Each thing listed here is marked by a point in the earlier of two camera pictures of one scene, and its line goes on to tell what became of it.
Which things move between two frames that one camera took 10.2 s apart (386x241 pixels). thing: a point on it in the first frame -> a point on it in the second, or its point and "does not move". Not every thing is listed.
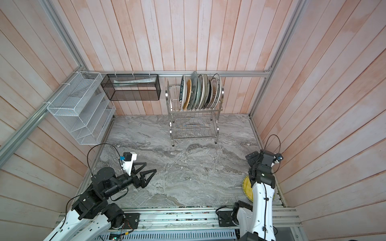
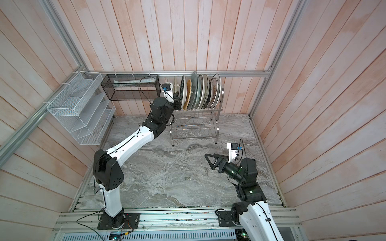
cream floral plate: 206,84 does not move
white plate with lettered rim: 183,93 does not move
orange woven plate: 188,94 does not move
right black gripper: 254,160 -> 222,162
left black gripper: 142,182 -> 178,106
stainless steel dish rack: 200,124 does not move
